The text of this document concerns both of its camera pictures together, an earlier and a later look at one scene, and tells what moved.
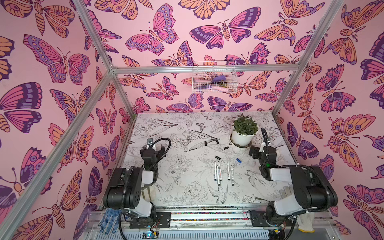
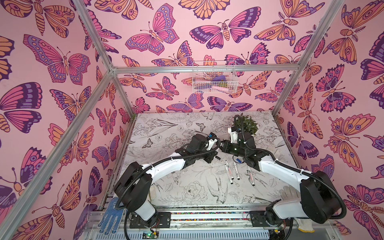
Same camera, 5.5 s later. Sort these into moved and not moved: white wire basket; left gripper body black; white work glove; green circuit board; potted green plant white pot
Moved: left gripper body black
Not moved: white work glove; green circuit board; potted green plant white pot; white wire basket
